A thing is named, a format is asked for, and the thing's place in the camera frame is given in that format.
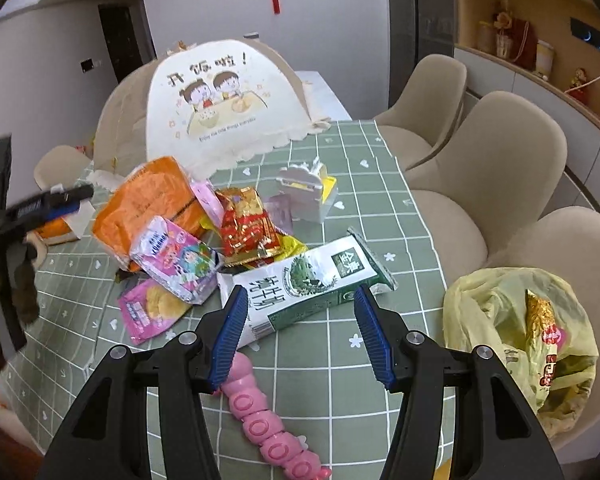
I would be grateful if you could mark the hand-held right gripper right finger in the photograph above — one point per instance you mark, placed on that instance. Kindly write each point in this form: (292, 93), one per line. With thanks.
(375, 340)

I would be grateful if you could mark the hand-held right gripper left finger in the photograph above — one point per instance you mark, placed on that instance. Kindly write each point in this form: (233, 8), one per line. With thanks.
(227, 340)

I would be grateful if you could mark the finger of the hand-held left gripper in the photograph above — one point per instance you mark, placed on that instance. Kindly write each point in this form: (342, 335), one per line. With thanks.
(55, 205)

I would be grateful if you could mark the orange tissue wrapper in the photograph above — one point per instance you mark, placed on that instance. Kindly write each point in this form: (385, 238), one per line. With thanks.
(140, 200)

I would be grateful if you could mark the pink chip packet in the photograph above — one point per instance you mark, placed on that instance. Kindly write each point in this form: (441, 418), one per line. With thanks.
(145, 310)

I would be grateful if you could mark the pink cartoon snack packet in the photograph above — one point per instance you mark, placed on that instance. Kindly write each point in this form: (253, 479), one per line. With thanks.
(180, 260)

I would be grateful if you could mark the green white milk carton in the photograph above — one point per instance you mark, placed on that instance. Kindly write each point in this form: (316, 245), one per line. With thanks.
(300, 280)

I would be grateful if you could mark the yellow plastic bag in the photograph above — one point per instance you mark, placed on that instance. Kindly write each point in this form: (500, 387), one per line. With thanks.
(485, 320)

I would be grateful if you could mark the yellow foil snack wrapper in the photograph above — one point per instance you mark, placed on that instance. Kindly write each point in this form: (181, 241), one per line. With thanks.
(292, 247)

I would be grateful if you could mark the small pink wrapper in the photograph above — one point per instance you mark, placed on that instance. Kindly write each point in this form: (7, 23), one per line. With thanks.
(206, 205)

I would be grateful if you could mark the translucent purple wrapper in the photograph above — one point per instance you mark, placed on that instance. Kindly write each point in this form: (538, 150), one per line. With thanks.
(280, 212)

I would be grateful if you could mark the person's left hand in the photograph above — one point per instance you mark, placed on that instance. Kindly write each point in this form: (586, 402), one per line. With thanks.
(24, 290)

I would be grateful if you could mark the orange tissue pack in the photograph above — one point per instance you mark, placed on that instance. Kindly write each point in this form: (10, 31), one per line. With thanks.
(55, 230)

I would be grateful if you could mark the beige dining chair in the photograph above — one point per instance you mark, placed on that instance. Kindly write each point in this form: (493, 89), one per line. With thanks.
(555, 240)
(495, 160)
(60, 165)
(430, 105)

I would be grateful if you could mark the green checked tablecloth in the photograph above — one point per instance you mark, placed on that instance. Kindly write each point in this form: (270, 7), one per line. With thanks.
(330, 360)

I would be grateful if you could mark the pink caterpillar toy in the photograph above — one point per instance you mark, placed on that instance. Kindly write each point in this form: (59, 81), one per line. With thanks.
(255, 410)

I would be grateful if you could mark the white and yellow toy box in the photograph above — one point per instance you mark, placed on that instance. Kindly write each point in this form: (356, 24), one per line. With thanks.
(307, 195)

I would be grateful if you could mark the dark door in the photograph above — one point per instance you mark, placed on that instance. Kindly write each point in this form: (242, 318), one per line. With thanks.
(125, 45)

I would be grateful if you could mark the cream mesh food cover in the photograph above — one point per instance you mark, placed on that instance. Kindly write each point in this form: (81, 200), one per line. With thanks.
(220, 110)

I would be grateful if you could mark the red figurine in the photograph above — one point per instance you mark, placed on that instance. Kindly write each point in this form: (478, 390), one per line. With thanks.
(580, 85)

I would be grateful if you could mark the white yellow jar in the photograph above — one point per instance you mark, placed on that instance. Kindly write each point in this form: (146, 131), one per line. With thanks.
(545, 60)

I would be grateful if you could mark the dark red gift bag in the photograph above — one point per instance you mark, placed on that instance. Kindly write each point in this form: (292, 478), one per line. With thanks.
(525, 45)

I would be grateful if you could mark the yellow flower vase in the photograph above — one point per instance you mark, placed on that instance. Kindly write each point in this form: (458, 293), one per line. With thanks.
(502, 27)

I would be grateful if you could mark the black device with blue light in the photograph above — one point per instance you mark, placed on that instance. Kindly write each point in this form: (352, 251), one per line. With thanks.
(590, 37)

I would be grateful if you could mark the black wall switch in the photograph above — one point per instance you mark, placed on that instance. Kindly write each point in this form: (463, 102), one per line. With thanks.
(87, 65)

